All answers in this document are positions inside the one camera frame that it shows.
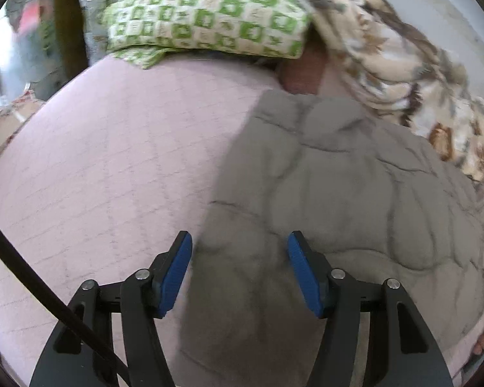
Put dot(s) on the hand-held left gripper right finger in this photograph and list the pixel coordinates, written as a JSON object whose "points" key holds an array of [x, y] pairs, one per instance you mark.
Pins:
{"points": [[304, 278]]}

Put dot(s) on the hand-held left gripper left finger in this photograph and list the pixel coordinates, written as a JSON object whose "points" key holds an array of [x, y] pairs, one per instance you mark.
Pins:
{"points": [[173, 274]]}

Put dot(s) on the grey quilted blanket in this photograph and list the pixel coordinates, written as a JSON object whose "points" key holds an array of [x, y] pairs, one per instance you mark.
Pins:
{"points": [[347, 177]]}

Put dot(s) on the pink quilted bedsheet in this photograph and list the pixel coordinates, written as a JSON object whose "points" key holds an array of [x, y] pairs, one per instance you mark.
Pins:
{"points": [[105, 169]]}

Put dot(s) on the person's foot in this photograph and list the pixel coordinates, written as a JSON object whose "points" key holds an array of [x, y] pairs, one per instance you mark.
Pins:
{"points": [[482, 338]]}

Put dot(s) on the leaf print blanket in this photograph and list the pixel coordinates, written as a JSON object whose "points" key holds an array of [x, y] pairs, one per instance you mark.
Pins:
{"points": [[387, 48]]}

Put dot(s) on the green patterned pillow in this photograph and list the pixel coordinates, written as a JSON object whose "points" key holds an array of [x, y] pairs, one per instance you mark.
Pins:
{"points": [[209, 12]]}

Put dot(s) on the wooden door frame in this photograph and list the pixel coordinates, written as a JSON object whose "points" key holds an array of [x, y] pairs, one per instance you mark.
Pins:
{"points": [[70, 16]]}

